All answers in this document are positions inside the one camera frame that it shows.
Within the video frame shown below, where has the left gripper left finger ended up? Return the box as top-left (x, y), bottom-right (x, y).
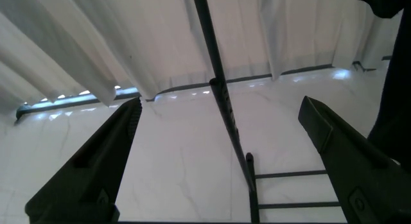
top-left (24, 97), bottom-right (143, 223)

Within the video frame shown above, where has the white curtain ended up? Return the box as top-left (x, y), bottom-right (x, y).
top-left (0, 0), bottom-right (404, 116)

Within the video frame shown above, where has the black garment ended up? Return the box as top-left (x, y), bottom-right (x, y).
top-left (346, 0), bottom-right (411, 173)

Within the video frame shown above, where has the black clothes rack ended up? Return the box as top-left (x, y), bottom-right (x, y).
top-left (191, 0), bottom-right (341, 223)

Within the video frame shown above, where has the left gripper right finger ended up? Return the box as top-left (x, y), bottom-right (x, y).
top-left (297, 95), bottom-right (411, 223)

